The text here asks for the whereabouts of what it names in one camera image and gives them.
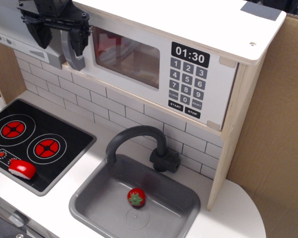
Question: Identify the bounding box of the grey tape patch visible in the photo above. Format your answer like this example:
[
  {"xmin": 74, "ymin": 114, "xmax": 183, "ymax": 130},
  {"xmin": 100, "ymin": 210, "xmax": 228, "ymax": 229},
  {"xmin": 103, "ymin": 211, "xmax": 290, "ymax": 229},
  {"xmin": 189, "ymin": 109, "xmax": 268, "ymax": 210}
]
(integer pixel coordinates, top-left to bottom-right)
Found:
[{"xmin": 240, "ymin": 1, "xmax": 282, "ymax": 21}]

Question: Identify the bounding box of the grey oven front panel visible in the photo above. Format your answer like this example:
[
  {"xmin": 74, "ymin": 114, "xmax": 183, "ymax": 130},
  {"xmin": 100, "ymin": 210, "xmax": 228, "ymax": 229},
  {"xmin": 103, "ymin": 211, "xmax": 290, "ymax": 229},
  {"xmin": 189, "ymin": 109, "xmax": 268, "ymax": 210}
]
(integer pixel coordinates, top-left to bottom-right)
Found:
[{"xmin": 0, "ymin": 197, "xmax": 57, "ymax": 238}]

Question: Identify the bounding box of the wooden microwave cabinet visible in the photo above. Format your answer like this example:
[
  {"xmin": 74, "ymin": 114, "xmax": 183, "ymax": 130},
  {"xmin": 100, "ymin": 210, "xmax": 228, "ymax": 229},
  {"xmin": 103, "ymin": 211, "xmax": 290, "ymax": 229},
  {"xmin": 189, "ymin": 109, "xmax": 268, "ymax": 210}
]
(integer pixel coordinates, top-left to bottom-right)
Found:
[{"xmin": 63, "ymin": 0, "xmax": 286, "ymax": 209}]

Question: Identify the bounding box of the orange salmon sushi toy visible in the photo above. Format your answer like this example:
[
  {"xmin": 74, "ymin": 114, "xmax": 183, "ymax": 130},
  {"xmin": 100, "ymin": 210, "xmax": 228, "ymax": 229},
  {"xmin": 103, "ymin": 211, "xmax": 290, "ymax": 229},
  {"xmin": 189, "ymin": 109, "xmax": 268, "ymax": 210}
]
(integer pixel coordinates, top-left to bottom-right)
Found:
[{"xmin": 95, "ymin": 33, "xmax": 131, "ymax": 66}]

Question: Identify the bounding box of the white toy microwave door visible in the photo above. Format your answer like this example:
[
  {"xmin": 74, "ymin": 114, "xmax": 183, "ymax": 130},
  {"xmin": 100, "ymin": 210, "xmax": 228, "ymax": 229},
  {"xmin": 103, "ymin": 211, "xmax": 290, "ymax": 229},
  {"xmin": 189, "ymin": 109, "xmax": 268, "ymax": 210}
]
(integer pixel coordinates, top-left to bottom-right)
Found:
[{"xmin": 62, "ymin": 9, "xmax": 239, "ymax": 131}]

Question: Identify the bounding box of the black toy stovetop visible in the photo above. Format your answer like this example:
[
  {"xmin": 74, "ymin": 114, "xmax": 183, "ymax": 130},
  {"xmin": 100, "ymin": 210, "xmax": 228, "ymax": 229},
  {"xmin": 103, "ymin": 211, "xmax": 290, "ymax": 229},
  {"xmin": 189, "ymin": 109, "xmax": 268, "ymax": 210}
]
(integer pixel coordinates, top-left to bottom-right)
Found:
[{"xmin": 0, "ymin": 100, "xmax": 96, "ymax": 196}]

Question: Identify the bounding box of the grey microwave door handle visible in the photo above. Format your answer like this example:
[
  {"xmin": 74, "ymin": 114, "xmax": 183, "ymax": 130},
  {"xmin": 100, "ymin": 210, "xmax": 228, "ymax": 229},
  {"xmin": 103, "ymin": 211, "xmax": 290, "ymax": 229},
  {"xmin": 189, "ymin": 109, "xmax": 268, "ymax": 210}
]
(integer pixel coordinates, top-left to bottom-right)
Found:
[{"xmin": 61, "ymin": 30, "xmax": 85, "ymax": 71}]

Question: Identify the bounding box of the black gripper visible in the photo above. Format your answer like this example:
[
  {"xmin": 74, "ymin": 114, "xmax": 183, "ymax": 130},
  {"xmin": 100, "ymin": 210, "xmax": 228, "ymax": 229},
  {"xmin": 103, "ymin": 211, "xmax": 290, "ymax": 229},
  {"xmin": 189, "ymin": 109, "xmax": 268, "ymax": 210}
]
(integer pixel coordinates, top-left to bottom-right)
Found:
[{"xmin": 16, "ymin": 0, "xmax": 90, "ymax": 57}]

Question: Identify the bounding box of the wooden left side panel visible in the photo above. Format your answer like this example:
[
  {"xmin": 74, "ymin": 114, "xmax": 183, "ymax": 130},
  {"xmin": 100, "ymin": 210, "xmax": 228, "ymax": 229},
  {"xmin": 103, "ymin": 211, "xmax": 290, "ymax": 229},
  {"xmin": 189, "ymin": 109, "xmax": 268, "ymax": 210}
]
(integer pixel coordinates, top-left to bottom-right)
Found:
[{"xmin": 0, "ymin": 43, "xmax": 26, "ymax": 104}]

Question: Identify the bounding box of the grey range hood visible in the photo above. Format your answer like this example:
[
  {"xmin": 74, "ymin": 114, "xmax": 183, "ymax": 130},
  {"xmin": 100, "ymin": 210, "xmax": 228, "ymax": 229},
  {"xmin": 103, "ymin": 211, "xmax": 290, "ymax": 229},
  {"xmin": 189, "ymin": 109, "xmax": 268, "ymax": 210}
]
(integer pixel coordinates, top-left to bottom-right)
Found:
[{"xmin": 0, "ymin": 0, "xmax": 66, "ymax": 69}]

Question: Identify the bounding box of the grey toy sink basin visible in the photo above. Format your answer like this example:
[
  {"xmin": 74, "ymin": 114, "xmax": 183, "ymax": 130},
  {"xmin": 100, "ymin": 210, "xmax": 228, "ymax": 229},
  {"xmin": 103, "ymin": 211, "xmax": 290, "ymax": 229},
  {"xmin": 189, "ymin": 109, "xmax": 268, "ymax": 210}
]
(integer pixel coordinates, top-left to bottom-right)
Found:
[{"xmin": 69, "ymin": 155, "xmax": 200, "ymax": 238}]

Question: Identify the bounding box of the brown cardboard panel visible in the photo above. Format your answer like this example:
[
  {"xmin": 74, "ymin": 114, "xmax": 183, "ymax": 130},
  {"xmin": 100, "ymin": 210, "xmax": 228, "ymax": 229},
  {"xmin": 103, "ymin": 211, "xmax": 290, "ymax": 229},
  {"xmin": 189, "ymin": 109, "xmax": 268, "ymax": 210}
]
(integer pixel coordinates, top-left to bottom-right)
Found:
[{"xmin": 227, "ymin": 15, "xmax": 298, "ymax": 238}]

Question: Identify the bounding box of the dark grey toy faucet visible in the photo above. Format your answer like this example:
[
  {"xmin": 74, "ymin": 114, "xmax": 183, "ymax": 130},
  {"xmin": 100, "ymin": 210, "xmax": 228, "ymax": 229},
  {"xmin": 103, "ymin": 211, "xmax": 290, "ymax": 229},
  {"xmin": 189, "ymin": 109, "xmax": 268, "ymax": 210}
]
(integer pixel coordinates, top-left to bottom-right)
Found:
[{"xmin": 105, "ymin": 125, "xmax": 181, "ymax": 173}]

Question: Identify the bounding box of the red toy strawberry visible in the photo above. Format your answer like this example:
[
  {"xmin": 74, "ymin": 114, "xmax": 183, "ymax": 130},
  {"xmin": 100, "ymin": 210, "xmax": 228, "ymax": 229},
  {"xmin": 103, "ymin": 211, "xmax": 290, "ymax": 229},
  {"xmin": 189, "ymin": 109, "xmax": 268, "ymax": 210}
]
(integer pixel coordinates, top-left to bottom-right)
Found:
[{"xmin": 127, "ymin": 188, "xmax": 146, "ymax": 207}]

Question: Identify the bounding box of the red tuna sushi toy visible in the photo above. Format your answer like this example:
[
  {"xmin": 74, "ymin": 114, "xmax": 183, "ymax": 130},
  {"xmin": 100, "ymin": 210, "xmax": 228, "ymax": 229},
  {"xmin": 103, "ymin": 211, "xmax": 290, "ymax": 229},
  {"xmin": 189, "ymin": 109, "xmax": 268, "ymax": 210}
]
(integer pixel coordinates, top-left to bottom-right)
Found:
[{"xmin": 8, "ymin": 159, "xmax": 36, "ymax": 180}]

